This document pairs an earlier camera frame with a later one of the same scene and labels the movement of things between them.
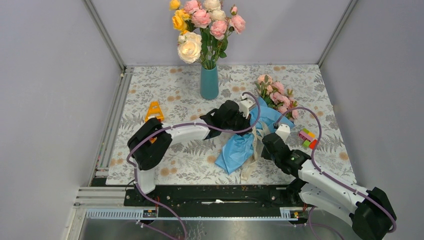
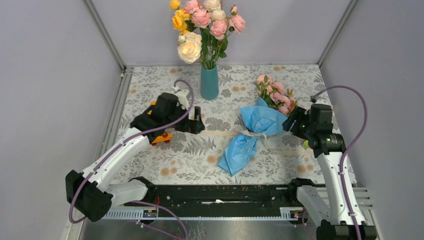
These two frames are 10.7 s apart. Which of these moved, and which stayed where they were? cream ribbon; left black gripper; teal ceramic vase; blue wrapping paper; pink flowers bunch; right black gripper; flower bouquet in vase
Moved: left black gripper; right black gripper; cream ribbon
Stayed: flower bouquet in vase; blue wrapping paper; pink flowers bunch; teal ceramic vase
